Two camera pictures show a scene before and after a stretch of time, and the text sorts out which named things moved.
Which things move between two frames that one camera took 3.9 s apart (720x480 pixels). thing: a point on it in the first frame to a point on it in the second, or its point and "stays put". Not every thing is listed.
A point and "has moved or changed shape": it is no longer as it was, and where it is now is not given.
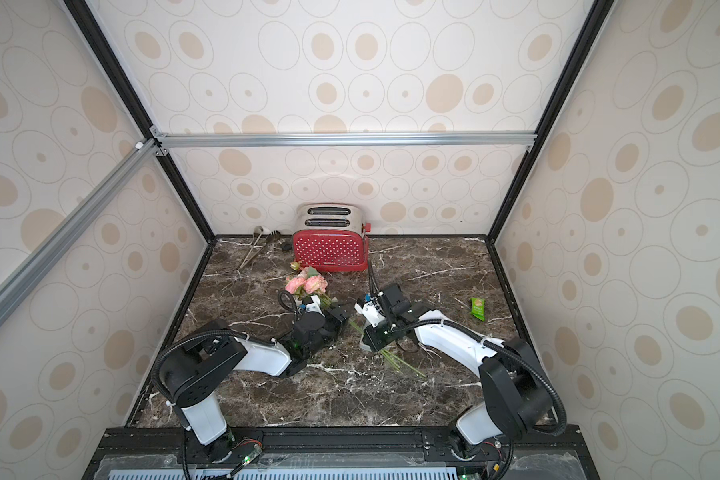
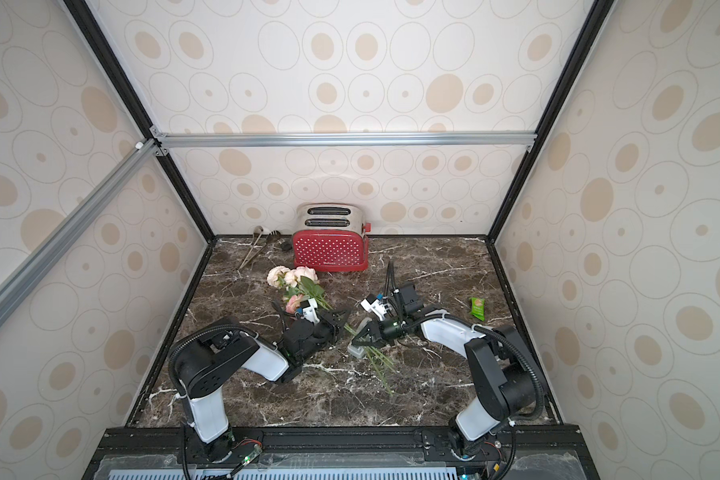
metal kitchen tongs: (271, 238) stays put
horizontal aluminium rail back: (487, 140) stays put
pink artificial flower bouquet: (303, 281) has moved or changed shape
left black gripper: (338, 318) stays put
